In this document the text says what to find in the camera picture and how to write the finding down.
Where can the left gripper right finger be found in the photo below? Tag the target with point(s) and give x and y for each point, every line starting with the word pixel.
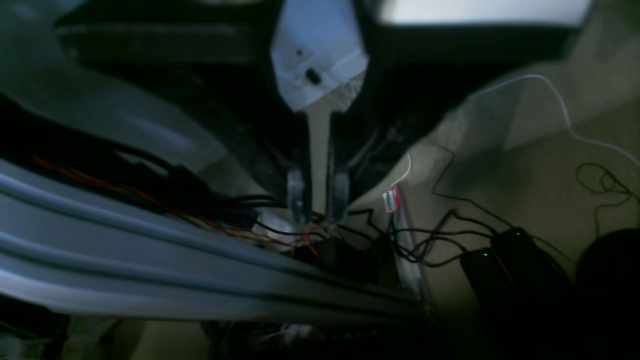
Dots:
pixel 425 57

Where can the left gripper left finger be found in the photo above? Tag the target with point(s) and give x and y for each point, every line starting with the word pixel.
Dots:
pixel 211 59

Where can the clear tube with red label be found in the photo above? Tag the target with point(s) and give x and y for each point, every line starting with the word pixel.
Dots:
pixel 411 273

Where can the black power adapter brick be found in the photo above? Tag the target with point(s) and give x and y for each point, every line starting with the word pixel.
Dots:
pixel 538 277

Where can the dark round object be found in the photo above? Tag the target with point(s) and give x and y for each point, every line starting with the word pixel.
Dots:
pixel 608 276

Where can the white bracket plate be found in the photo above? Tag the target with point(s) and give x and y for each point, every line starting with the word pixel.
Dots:
pixel 316 48

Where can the grey aluminium frame rail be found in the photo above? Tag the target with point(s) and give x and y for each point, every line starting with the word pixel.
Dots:
pixel 73 251

